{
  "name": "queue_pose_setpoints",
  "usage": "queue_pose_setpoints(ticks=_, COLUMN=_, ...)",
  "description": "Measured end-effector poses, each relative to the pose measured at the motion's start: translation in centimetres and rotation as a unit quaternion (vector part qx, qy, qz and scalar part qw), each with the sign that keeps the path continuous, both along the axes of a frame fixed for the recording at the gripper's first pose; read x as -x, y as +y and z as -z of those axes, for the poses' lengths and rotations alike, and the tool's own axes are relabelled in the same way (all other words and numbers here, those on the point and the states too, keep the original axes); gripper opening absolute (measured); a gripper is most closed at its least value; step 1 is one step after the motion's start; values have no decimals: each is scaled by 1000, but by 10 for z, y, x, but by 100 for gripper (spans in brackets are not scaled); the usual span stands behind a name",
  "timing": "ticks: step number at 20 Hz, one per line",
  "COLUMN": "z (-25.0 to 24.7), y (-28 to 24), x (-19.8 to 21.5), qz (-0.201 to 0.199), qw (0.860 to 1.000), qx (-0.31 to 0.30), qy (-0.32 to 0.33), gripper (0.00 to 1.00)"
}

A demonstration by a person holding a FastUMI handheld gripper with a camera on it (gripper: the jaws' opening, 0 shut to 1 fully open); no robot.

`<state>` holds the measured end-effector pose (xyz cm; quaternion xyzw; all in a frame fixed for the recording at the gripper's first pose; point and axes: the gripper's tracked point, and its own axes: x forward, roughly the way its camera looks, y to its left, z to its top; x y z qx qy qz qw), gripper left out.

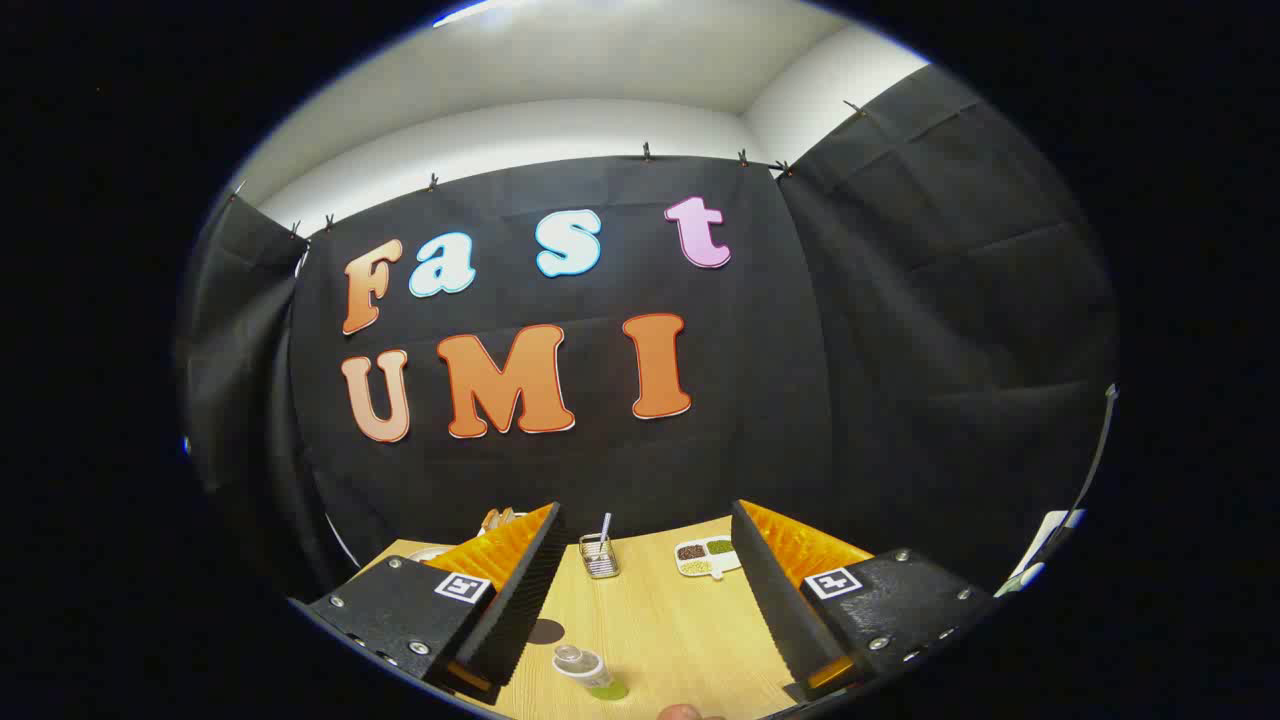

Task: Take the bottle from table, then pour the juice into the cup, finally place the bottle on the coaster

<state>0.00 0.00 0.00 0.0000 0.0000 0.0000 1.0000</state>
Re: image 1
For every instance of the white divided dish with beans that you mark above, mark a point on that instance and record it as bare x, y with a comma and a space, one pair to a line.
707, 560

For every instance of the wooden table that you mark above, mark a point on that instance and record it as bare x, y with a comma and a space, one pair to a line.
660, 630

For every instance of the round white plate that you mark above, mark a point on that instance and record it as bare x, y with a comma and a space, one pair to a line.
430, 553

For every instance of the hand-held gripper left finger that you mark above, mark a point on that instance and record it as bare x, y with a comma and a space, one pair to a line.
520, 590

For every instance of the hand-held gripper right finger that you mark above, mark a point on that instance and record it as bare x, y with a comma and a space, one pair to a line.
775, 600

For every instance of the striped straw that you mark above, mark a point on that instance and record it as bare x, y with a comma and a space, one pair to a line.
604, 528

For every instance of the dark brown round coaster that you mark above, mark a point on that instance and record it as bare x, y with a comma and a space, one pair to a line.
548, 631

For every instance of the row of small black clips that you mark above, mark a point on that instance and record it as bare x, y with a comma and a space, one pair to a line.
647, 151

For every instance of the white toaster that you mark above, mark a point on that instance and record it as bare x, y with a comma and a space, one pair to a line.
505, 520

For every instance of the clear juice bottle green label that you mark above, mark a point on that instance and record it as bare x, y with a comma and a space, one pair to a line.
585, 668

